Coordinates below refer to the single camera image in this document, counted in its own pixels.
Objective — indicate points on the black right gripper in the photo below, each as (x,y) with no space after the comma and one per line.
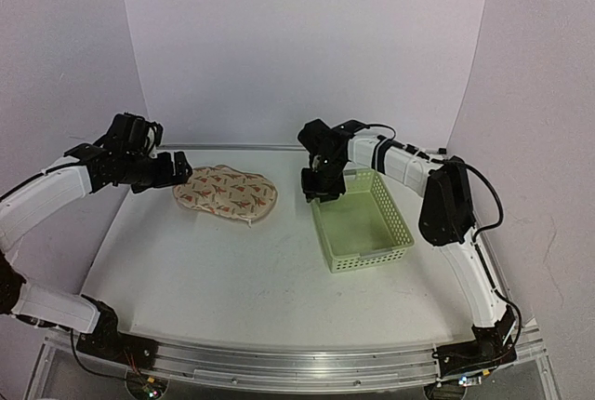
(310,191)

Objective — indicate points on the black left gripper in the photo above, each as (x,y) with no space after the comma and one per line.
(165,177)

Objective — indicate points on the light green perforated plastic basket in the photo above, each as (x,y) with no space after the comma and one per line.
(363,228)

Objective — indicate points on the beige patterned mesh laundry bag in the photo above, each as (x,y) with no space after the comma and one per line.
(228,193)

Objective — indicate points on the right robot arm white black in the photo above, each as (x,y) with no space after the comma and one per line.
(458,204)

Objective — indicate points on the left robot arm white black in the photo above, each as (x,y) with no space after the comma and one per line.
(22,209)

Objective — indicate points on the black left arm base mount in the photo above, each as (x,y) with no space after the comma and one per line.
(106,342)

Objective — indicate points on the aluminium front rail frame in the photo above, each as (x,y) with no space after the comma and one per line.
(328,371)

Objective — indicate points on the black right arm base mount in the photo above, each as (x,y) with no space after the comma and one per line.
(489,349)

